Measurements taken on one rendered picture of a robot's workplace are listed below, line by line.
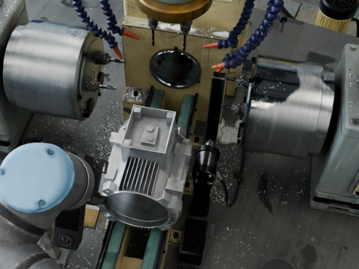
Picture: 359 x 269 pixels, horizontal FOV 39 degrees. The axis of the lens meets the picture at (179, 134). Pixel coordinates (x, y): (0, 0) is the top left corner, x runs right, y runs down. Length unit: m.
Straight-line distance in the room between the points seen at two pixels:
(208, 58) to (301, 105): 0.31
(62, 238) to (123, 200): 0.38
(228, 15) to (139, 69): 0.29
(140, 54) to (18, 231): 0.85
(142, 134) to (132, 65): 0.37
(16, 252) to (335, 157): 0.84
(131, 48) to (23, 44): 0.29
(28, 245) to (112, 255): 0.55
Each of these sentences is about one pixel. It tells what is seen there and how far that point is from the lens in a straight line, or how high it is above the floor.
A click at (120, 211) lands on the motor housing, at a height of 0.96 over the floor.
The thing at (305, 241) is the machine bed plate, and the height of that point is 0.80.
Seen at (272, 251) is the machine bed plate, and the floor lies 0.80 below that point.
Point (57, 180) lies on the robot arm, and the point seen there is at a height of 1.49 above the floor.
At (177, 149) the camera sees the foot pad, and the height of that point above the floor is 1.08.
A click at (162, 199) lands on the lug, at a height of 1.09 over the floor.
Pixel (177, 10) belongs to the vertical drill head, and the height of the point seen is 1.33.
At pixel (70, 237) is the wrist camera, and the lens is 0.90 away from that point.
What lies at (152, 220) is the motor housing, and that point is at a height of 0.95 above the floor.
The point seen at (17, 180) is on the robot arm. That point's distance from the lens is 0.69.
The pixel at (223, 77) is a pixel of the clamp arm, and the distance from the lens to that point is 1.11.
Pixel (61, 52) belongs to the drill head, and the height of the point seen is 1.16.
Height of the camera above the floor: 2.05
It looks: 53 degrees down
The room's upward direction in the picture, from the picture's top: 3 degrees clockwise
